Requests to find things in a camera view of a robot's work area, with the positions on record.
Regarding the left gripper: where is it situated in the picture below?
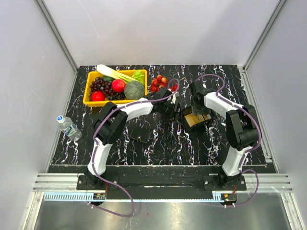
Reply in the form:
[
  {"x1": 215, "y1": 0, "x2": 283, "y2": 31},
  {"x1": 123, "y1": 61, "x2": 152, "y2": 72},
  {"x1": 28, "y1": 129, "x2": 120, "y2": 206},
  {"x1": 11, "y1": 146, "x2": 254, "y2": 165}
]
[{"x1": 159, "y1": 102, "x2": 182, "y2": 125}]

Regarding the black card box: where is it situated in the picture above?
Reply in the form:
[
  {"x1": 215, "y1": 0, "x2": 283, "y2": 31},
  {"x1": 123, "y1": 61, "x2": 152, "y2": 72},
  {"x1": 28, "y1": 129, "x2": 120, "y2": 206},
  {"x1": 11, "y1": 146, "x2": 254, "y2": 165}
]
[{"x1": 181, "y1": 107, "x2": 216, "y2": 132}]

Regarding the black card holder wallet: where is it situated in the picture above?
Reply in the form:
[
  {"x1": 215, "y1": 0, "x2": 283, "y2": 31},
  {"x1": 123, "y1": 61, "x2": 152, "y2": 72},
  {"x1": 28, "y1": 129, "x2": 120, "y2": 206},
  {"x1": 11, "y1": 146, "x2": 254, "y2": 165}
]
[{"x1": 130, "y1": 126, "x2": 151, "y2": 143}]

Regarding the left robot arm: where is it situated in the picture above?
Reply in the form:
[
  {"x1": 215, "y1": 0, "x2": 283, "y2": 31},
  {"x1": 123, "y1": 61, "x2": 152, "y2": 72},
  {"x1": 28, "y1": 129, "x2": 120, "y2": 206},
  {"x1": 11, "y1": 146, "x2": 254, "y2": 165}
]
[{"x1": 84, "y1": 88, "x2": 179, "y2": 189}]

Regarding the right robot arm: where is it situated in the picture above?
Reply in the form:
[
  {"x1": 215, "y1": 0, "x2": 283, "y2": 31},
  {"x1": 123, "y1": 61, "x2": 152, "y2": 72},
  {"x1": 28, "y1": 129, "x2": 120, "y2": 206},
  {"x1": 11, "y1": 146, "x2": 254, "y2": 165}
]
[{"x1": 189, "y1": 81, "x2": 261, "y2": 190}]

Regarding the red cherry bunch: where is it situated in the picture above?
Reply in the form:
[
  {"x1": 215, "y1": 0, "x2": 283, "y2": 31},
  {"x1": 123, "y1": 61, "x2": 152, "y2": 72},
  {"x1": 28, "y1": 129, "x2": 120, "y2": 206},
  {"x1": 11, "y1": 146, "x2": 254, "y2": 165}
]
[{"x1": 150, "y1": 75, "x2": 179, "y2": 92}]

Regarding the green cantaloupe melon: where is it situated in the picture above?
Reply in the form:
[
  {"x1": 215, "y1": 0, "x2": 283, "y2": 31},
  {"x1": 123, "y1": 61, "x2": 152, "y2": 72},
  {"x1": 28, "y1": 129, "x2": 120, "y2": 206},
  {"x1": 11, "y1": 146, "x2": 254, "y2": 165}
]
[{"x1": 124, "y1": 81, "x2": 145, "y2": 100}]

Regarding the green lettuce leaf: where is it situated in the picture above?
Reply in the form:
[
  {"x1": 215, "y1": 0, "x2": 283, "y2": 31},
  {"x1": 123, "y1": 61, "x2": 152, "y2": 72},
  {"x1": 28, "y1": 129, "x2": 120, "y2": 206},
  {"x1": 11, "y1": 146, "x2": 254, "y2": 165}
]
[{"x1": 132, "y1": 70, "x2": 145, "y2": 86}]

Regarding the red apple upper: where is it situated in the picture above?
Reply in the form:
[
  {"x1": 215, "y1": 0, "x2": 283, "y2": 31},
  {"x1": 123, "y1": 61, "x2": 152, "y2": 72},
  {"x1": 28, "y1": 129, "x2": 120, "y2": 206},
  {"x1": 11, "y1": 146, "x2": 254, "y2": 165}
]
[{"x1": 111, "y1": 79, "x2": 126, "y2": 93}]

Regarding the red apple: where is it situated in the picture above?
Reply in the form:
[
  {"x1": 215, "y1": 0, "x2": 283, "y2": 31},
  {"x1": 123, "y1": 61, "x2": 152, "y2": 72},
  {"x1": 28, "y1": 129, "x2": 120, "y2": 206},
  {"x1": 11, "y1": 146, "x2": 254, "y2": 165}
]
[
  {"x1": 111, "y1": 79, "x2": 126, "y2": 93},
  {"x1": 91, "y1": 91, "x2": 105, "y2": 102}
]

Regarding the green avocado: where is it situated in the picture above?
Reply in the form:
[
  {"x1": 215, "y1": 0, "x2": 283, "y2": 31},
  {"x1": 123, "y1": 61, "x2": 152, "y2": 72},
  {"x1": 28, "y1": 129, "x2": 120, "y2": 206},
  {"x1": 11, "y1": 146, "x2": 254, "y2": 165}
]
[{"x1": 102, "y1": 76, "x2": 114, "y2": 82}]

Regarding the red apple lower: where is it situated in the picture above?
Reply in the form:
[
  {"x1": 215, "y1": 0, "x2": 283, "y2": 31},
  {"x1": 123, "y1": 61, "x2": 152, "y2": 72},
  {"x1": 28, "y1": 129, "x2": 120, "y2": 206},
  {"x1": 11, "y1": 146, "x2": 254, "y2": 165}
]
[{"x1": 91, "y1": 91, "x2": 105, "y2": 102}]

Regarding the purple grape bunch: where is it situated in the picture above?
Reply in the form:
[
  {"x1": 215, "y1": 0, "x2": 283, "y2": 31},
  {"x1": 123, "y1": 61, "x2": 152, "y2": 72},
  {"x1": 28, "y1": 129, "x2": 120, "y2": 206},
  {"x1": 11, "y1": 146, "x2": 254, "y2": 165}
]
[{"x1": 89, "y1": 77, "x2": 125, "y2": 101}]

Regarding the white green leek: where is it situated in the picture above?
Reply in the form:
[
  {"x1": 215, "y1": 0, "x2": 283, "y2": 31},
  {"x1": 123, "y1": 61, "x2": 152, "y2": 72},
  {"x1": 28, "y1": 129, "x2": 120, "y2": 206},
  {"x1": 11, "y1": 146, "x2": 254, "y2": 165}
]
[{"x1": 96, "y1": 64, "x2": 135, "y2": 82}]

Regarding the yellow plastic basket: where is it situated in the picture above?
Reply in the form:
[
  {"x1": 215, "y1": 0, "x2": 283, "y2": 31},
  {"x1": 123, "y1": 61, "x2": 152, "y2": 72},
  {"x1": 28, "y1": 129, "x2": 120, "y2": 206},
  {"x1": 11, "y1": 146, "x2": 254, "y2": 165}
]
[{"x1": 83, "y1": 69, "x2": 148, "y2": 107}]

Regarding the plastic water bottle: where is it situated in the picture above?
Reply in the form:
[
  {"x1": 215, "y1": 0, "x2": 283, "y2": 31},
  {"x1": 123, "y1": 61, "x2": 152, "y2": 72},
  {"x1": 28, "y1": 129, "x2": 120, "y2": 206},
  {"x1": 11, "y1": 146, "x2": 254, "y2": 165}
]
[{"x1": 57, "y1": 115, "x2": 82, "y2": 141}]

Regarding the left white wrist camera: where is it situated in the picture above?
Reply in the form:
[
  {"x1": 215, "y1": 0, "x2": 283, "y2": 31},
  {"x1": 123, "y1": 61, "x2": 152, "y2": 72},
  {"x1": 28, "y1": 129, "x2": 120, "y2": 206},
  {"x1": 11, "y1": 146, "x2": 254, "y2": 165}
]
[{"x1": 165, "y1": 88, "x2": 179, "y2": 103}]

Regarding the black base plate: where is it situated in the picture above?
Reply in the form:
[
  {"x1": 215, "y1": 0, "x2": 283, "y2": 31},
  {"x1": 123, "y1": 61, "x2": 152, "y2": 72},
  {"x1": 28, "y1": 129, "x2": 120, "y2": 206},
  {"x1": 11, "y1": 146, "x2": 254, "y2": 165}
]
[{"x1": 77, "y1": 165, "x2": 247, "y2": 201}]

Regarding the aluminium frame rail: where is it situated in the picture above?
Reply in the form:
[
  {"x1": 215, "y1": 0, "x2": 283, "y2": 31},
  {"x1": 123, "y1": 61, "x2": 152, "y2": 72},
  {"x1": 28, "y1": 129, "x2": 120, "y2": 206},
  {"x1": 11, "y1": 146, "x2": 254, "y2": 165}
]
[{"x1": 34, "y1": 173, "x2": 293, "y2": 193}]

